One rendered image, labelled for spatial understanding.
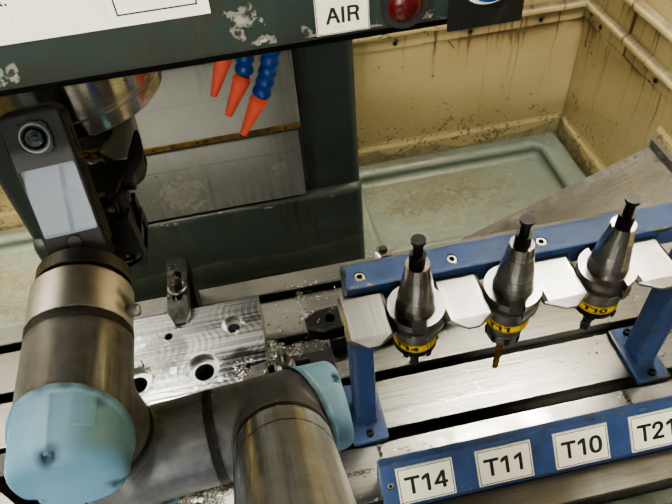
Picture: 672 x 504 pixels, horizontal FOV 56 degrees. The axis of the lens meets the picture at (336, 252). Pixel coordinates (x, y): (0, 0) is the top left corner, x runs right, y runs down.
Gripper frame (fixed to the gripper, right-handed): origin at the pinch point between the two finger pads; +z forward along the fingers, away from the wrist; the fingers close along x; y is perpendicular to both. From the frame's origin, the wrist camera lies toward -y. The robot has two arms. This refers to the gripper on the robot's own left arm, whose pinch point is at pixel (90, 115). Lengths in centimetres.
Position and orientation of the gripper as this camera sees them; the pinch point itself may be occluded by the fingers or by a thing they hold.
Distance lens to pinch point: 65.6
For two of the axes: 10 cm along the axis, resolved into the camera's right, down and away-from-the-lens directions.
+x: 9.8, -1.9, 0.8
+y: 0.6, 6.5, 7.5
